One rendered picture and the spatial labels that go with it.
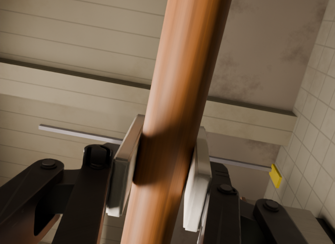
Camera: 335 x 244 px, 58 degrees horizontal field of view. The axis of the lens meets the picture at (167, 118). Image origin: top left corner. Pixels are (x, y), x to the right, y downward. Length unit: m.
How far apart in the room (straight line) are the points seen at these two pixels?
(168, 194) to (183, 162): 0.02
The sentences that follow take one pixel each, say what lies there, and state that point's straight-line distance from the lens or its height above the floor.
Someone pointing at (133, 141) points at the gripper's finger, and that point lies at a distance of 0.15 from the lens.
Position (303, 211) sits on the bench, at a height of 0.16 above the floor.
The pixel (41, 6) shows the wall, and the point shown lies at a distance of 3.15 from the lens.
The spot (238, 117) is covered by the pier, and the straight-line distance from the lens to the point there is 2.88.
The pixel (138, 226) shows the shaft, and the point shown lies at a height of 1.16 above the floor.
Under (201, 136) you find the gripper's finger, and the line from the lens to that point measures 0.18.
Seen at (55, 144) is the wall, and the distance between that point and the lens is 3.45.
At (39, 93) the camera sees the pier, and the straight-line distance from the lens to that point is 3.11.
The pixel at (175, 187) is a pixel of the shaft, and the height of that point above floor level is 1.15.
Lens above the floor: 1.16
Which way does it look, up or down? level
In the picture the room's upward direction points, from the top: 80 degrees counter-clockwise
